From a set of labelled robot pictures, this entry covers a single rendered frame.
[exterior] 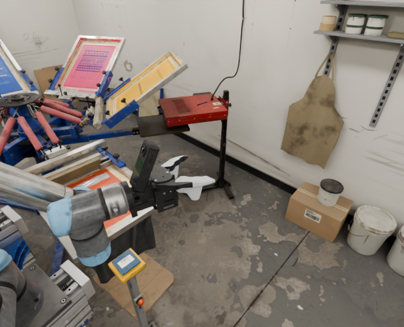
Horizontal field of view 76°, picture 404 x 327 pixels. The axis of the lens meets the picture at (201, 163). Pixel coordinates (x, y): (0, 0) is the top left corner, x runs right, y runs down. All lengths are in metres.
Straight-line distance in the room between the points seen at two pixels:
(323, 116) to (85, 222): 2.34
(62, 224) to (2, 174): 0.17
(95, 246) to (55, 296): 0.39
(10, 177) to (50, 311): 0.47
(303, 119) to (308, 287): 1.51
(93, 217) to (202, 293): 1.83
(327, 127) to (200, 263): 1.70
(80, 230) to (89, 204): 0.06
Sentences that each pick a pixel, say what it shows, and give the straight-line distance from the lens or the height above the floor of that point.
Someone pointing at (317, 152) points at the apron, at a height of 0.68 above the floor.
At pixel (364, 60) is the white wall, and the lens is 2.51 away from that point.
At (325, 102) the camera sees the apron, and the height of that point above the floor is 1.18.
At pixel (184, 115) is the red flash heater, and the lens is 2.31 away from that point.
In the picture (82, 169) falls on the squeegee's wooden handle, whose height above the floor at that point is 1.04.
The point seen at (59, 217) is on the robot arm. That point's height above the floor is 1.68.
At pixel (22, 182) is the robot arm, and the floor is 1.70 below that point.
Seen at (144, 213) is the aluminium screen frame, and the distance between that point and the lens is 1.52.
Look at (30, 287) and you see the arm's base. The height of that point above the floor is 1.32.
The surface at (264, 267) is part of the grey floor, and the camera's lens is 2.52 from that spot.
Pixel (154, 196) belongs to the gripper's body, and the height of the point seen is 1.65.
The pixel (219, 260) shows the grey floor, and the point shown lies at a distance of 2.50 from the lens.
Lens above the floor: 2.06
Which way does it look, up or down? 35 degrees down
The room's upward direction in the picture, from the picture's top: straight up
